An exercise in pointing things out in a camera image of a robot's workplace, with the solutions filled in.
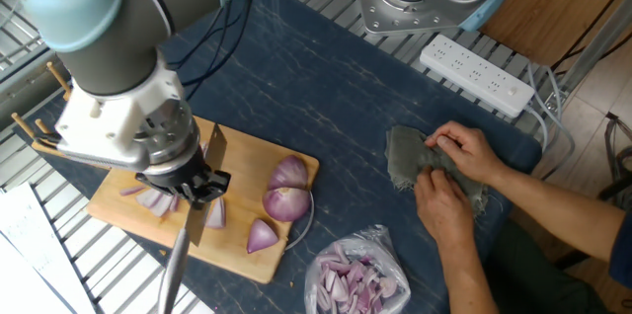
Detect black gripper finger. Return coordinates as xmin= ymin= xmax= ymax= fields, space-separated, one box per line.
xmin=197 ymin=170 xmax=232 ymax=202
xmin=177 ymin=183 xmax=209 ymax=210

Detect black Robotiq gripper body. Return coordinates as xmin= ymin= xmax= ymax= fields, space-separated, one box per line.
xmin=135 ymin=153 xmax=219 ymax=193

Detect steel cleaver knife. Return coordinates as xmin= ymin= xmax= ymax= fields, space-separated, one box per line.
xmin=156 ymin=123 xmax=229 ymax=314

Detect grey frayed cloth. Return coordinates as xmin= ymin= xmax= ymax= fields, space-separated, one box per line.
xmin=384 ymin=124 xmax=490 ymax=216

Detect clear plastic bag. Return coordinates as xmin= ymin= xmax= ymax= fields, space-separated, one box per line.
xmin=303 ymin=224 xmax=412 ymax=314

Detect person's right forearm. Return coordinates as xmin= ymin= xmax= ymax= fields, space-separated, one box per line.
xmin=488 ymin=165 xmax=627 ymax=262

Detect person's left forearm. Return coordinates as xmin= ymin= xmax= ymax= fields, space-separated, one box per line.
xmin=436 ymin=239 xmax=500 ymax=314

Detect person's left hand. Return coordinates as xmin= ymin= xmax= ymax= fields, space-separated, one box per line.
xmin=413 ymin=165 xmax=478 ymax=252

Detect person's right hand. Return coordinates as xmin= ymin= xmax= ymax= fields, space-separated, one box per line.
xmin=424 ymin=119 xmax=509 ymax=188

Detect wooden cutting board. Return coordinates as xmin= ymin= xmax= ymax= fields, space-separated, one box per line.
xmin=86 ymin=116 xmax=321 ymax=284

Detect small red onion wedge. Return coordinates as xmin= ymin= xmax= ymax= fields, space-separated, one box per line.
xmin=246 ymin=218 xmax=280 ymax=255

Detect red onion half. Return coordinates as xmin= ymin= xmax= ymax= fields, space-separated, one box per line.
xmin=262 ymin=187 xmax=312 ymax=223

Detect red onion quarter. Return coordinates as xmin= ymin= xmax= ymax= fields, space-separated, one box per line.
xmin=267 ymin=154 xmax=310 ymax=192

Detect dark blue marbled mat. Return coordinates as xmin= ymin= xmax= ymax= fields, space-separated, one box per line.
xmin=13 ymin=0 xmax=543 ymax=314

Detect wooden peg rack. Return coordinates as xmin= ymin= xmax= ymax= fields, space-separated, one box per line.
xmin=10 ymin=60 xmax=74 ymax=157

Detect sliced red onion pile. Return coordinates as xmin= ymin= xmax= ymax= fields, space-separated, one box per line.
xmin=315 ymin=242 xmax=399 ymax=314

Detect white printed paper sheet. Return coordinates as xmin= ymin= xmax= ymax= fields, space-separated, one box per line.
xmin=0 ymin=183 xmax=98 ymax=314

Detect white power strip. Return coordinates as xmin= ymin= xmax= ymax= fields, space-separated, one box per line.
xmin=419 ymin=33 xmax=536 ymax=119

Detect dark green trousers leg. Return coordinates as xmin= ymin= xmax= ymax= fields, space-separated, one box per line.
xmin=481 ymin=219 xmax=616 ymax=314

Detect navy shirt sleeve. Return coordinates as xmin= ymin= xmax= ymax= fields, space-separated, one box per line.
xmin=608 ymin=212 xmax=632 ymax=289

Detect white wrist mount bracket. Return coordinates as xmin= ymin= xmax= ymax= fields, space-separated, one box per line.
xmin=53 ymin=54 xmax=188 ymax=173

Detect thin onion ring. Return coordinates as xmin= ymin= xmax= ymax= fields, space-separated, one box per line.
xmin=283 ymin=191 xmax=316 ymax=252

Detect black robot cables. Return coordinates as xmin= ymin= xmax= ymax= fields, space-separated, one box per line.
xmin=165 ymin=0 xmax=276 ymax=103

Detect grey power strip cable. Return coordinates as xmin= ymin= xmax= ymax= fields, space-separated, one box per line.
xmin=522 ymin=62 xmax=578 ymax=182

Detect aluminium frame post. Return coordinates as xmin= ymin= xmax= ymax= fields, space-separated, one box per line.
xmin=555 ymin=1 xmax=632 ymax=96

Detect black looped straps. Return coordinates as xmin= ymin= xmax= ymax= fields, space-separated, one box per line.
xmin=597 ymin=111 xmax=632 ymax=202

